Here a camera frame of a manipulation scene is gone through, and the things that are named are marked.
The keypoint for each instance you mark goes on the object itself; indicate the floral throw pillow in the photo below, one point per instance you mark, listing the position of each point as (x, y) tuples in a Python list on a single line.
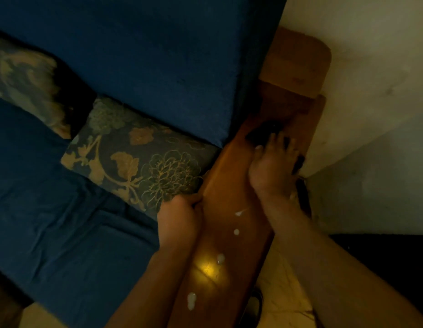
[(129, 160)]

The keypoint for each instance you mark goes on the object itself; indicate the wooden sofa frame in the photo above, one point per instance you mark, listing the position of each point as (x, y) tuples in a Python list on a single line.
[(293, 61)]

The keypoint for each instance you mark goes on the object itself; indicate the person's right hand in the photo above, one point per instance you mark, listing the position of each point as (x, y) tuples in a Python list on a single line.
[(273, 170)]

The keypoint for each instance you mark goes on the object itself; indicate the person's left hand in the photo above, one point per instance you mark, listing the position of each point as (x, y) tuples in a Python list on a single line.
[(179, 222)]

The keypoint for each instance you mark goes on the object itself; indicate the person's left forearm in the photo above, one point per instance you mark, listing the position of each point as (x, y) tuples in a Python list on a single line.
[(153, 290)]

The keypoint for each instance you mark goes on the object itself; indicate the grey throw pillow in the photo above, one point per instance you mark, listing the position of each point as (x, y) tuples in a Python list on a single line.
[(23, 75)]

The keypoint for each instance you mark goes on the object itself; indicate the blue sofa back cushion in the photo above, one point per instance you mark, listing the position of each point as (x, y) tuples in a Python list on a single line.
[(146, 47)]

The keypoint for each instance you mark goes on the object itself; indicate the dark blue cleaning cloth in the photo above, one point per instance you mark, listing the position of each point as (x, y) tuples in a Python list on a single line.
[(262, 133)]

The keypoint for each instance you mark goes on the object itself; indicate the person's right forearm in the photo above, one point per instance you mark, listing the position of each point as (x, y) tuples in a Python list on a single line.
[(334, 269)]

